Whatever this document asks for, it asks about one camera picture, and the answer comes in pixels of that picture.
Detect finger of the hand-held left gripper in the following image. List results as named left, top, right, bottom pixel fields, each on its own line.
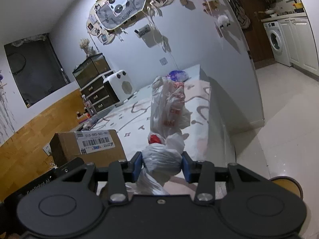
left=53, top=160, right=86, bottom=177

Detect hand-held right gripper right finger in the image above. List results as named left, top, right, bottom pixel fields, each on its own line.
left=182, top=152, right=267, bottom=205

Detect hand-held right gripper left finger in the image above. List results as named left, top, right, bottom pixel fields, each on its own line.
left=58, top=152, right=143, bottom=204

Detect labelled cardboard box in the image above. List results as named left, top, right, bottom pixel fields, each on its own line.
left=49, top=129, right=127, bottom=171

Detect white plastic bag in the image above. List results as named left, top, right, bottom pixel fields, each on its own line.
left=136, top=76, right=192, bottom=196

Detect yellow plastic bin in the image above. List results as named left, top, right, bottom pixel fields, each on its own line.
left=271, top=176, right=303, bottom=200

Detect small orange holder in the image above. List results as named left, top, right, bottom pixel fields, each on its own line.
left=76, top=112, right=90, bottom=124

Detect long white cabinet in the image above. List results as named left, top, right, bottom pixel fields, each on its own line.
left=135, top=64, right=237, bottom=165

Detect small water bottle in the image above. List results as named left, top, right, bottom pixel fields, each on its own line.
left=82, top=95, right=96, bottom=116

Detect dark drawer organizer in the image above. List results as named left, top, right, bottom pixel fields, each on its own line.
left=81, top=71, right=118, bottom=114

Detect white fan heater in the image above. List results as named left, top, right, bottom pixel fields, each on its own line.
left=103, top=69, right=134, bottom=106

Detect purple snack bag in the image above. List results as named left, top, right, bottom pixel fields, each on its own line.
left=166, top=70, right=190, bottom=82

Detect glass fish tank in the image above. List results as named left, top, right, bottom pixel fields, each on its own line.
left=72, top=52, right=111, bottom=88

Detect dark window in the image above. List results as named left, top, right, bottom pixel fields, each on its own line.
left=3, top=33, right=70, bottom=108

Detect dried flower bunch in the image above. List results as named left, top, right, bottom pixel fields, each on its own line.
left=79, top=38, right=96, bottom=57

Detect brown wooden door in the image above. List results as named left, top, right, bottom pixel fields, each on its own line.
left=219, top=0, right=275, bottom=63

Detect white washing machine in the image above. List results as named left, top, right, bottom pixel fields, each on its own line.
left=263, top=21, right=292, bottom=67

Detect brown hanging bag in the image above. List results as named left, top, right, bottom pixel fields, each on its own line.
left=231, top=0, right=251, bottom=29

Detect white kitchen cabinets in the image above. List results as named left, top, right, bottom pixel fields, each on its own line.
left=278, top=15, right=319, bottom=80

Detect small wooden wall shelf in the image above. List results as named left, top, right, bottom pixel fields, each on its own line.
left=134, top=24, right=151, bottom=38

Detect white plush wall toy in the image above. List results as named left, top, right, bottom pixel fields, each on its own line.
left=217, top=15, right=230, bottom=28

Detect wall photo collage banner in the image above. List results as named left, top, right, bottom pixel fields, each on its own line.
left=86, top=0, right=180, bottom=45

